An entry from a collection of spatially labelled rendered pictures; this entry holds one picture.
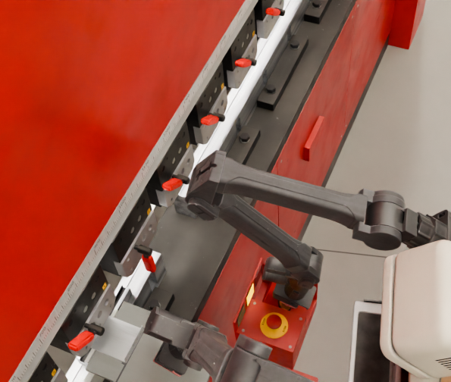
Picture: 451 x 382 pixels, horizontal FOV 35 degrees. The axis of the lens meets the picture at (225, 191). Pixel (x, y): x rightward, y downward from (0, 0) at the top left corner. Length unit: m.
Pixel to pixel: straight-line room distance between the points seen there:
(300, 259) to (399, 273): 0.39
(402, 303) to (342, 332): 1.44
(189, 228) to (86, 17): 0.90
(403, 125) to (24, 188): 2.38
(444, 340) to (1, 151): 0.76
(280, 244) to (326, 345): 1.13
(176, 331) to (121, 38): 0.55
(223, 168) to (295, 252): 0.33
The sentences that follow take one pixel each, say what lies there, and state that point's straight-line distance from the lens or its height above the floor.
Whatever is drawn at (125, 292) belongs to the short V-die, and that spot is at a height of 1.00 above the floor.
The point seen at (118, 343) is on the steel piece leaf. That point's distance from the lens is 1.67.
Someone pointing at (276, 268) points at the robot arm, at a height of 0.95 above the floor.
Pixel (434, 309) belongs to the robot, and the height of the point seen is 1.38.
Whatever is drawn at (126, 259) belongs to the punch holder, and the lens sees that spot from 1.56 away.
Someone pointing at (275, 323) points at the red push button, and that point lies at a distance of 1.86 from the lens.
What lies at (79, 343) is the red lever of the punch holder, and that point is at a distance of 1.43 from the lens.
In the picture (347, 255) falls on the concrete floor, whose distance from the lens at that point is 2.89.
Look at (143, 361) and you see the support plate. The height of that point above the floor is 1.00.
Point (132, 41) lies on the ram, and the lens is 1.32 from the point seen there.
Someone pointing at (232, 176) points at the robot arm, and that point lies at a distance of 1.43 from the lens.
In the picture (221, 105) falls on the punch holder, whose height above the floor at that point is 1.14.
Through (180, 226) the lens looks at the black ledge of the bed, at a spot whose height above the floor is 0.88.
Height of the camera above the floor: 2.50
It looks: 55 degrees down
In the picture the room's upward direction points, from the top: 7 degrees counter-clockwise
